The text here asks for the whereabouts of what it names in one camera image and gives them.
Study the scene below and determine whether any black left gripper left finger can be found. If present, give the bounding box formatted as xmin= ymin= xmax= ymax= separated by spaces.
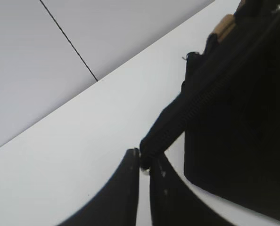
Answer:
xmin=60 ymin=148 xmax=140 ymax=226

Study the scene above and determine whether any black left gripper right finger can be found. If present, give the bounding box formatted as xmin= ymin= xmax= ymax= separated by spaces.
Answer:
xmin=148 ymin=152 xmax=256 ymax=226

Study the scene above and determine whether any black bag with tan handles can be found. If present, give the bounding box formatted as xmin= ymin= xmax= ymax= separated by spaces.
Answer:
xmin=140 ymin=0 xmax=280 ymax=220

